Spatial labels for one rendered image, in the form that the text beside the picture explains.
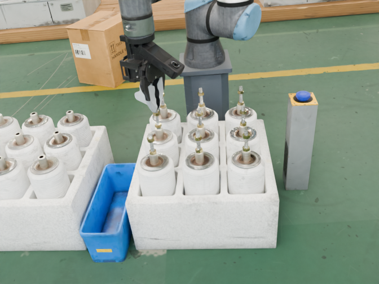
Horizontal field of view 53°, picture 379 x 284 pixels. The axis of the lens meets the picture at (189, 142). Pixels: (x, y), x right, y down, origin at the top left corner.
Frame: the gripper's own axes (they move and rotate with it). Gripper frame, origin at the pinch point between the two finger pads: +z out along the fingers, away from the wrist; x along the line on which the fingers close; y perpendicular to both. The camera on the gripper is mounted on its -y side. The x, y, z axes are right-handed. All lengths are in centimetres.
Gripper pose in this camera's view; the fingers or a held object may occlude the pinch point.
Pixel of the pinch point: (157, 107)
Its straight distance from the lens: 104.1
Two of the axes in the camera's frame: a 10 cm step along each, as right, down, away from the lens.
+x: -5.0, 5.2, -6.9
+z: 0.8, 8.2, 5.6
